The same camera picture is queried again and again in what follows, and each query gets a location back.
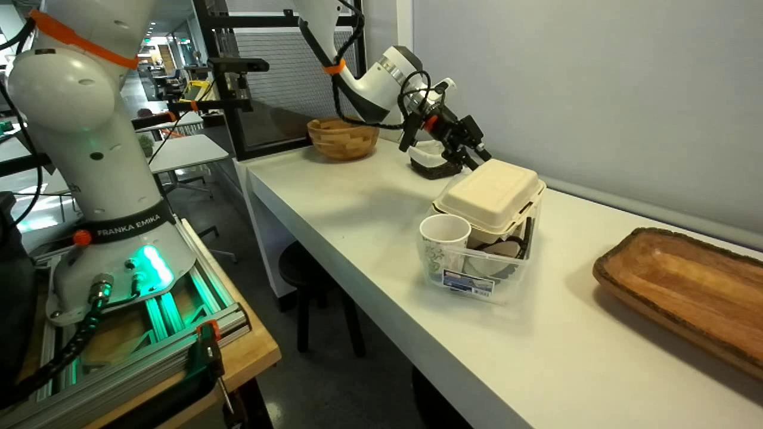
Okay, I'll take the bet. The white background table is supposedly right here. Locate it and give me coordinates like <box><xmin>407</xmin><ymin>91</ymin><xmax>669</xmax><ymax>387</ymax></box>
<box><xmin>149</xmin><ymin>131</ymin><xmax>235</xmax><ymax>176</ymax></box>

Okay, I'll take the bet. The white paper cup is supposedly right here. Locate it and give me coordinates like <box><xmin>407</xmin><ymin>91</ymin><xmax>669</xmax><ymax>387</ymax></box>
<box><xmin>418</xmin><ymin>213</ymin><xmax>475</xmax><ymax>276</ymax></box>

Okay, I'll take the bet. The clear plastic lunchbox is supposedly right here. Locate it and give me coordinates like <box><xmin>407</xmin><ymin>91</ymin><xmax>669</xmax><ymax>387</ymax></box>
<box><xmin>418</xmin><ymin>213</ymin><xmax>540</xmax><ymax>306</ymax></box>

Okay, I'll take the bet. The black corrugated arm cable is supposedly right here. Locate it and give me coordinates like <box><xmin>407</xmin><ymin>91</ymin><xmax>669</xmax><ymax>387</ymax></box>
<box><xmin>297</xmin><ymin>13</ymin><xmax>437</xmax><ymax>131</ymax></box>

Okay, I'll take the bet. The wooden base board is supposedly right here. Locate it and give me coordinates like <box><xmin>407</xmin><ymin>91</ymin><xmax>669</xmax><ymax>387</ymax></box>
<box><xmin>80</xmin><ymin>314</ymin><xmax>285</xmax><ymax>429</ymax></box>

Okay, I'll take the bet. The black round stool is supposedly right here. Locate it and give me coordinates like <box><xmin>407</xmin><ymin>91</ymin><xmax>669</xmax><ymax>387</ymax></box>
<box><xmin>276</xmin><ymin>240</ymin><xmax>369</xmax><ymax>361</ymax></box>

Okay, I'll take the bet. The black base power cable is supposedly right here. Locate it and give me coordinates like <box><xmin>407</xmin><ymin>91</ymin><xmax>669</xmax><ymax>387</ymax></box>
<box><xmin>0</xmin><ymin>271</ymin><xmax>119</xmax><ymax>409</ymax></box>

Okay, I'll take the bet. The black framed glass partition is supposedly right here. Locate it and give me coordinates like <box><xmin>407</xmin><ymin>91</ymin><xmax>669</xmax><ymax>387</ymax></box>
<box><xmin>193</xmin><ymin>0</ymin><xmax>369</xmax><ymax>162</ymax></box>

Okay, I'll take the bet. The rectangular wooden tray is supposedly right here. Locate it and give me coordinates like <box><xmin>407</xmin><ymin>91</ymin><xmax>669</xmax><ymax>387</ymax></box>
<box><xmin>591</xmin><ymin>227</ymin><xmax>763</xmax><ymax>387</ymax></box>

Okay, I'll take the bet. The beige clamshell takeaway pack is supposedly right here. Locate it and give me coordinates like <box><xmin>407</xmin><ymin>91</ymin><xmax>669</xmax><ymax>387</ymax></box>
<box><xmin>431</xmin><ymin>157</ymin><xmax>549</xmax><ymax>243</ymax></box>

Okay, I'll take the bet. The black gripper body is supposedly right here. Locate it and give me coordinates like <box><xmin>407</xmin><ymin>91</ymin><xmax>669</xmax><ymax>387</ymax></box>
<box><xmin>399</xmin><ymin>77</ymin><xmax>472</xmax><ymax>157</ymax></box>

